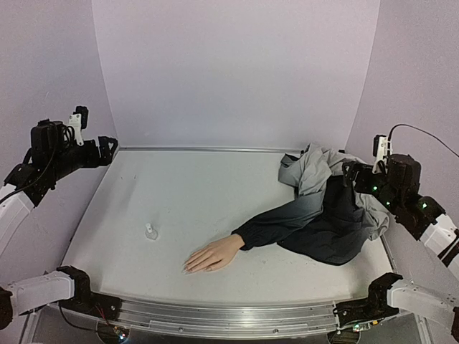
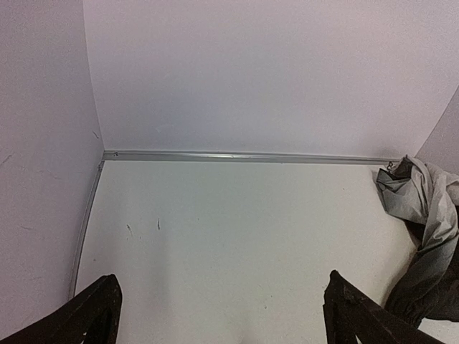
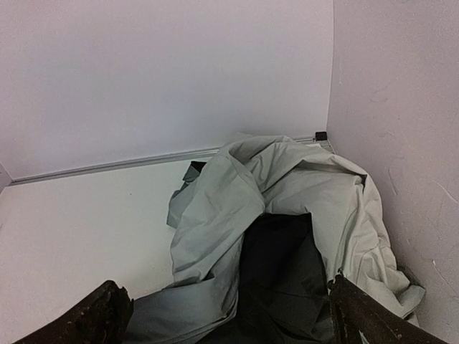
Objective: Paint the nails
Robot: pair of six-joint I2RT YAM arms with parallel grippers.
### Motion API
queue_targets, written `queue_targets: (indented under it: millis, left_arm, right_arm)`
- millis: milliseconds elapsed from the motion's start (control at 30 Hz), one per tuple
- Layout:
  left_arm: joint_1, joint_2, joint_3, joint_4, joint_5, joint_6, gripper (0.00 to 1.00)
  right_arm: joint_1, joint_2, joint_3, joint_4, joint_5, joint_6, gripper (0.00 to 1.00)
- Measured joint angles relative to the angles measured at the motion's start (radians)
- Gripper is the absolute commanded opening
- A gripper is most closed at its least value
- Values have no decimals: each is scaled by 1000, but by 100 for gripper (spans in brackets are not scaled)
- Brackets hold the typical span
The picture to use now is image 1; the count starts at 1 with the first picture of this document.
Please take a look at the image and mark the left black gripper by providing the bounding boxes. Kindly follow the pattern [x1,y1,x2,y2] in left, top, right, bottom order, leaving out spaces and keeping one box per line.
[49,134,119,180]

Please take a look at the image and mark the clear nail polish bottle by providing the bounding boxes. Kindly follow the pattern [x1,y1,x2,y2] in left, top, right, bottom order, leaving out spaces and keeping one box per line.
[145,229,158,241]

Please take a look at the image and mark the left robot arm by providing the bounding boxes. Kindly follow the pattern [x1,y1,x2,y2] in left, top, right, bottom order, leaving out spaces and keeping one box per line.
[1,113,118,329]

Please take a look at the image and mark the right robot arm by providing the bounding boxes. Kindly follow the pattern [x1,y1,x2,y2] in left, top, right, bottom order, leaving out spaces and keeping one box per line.
[333,154,458,338]

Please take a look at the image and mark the grey black jacket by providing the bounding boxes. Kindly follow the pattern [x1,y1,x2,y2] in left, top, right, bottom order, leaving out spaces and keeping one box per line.
[233,143,390,266]

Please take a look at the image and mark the mannequin hand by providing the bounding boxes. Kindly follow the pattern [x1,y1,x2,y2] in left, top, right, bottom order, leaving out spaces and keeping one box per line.
[184,234,245,274]

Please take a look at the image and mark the aluminium back rail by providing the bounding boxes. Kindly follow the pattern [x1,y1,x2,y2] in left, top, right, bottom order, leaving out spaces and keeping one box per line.
[119,146,303,154]

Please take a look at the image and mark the aluminium rail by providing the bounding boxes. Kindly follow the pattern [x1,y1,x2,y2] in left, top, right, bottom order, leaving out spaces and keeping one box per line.
[34,292,427,333]
[119,146,303,154]

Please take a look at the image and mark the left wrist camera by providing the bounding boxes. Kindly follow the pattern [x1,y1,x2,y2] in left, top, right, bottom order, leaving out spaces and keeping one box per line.
[67,105,89,146]

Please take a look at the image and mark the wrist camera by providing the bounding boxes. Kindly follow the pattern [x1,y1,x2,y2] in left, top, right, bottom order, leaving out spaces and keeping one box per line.
[67,105,89,146]
[372,135,392,174]

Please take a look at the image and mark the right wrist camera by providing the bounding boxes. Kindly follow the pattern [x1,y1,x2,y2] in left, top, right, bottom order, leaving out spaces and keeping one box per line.
[372,135,392,174]

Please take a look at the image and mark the aluminium front rail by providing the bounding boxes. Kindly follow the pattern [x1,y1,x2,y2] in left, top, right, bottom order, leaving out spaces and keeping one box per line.
[34,292,427,333]

